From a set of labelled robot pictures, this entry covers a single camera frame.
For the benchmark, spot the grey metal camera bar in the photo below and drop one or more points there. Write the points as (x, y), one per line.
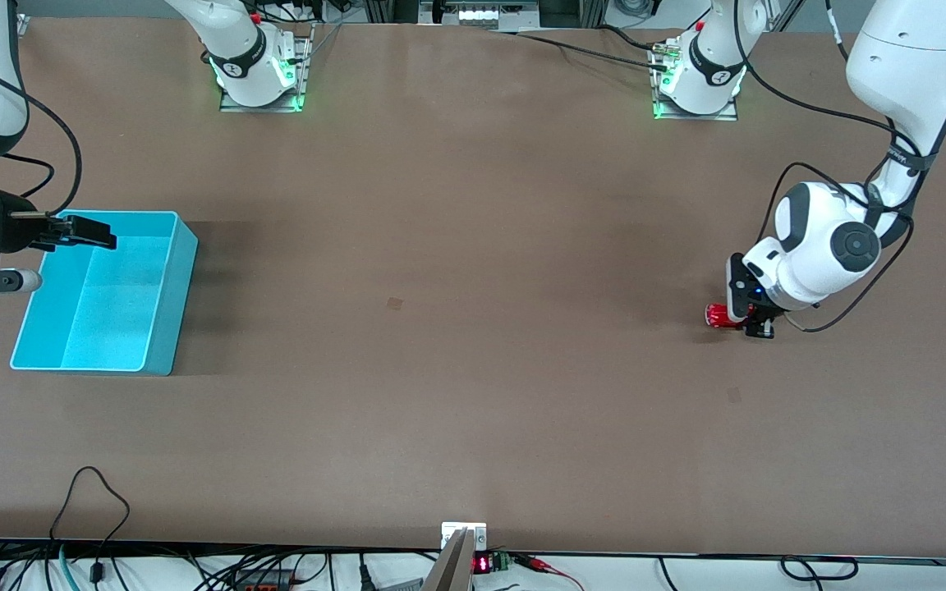
(452, 570)

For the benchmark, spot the light blue plastic box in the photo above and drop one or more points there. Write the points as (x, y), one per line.
(112, 312)

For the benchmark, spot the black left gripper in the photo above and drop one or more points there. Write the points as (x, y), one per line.
(763, 317)

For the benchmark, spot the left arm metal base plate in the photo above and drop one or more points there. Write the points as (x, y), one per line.
(703, 117)

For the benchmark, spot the red clip lead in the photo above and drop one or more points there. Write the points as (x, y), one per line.
(539, 565)

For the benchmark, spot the lit control unit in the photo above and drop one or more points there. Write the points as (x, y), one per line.
(481, 14)

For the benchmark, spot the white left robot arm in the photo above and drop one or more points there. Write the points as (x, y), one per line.
(900, 57)

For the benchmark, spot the white mounting bracket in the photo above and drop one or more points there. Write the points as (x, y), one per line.
(448, 529)

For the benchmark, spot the red beetle toy car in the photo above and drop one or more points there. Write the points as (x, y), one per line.
(718, 316)

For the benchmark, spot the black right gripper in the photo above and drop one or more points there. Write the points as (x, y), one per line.
(15, 231)

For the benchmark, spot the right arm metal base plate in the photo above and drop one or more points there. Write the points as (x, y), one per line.
(259, 108)

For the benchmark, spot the red LED display module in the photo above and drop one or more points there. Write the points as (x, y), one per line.
(481, 565)

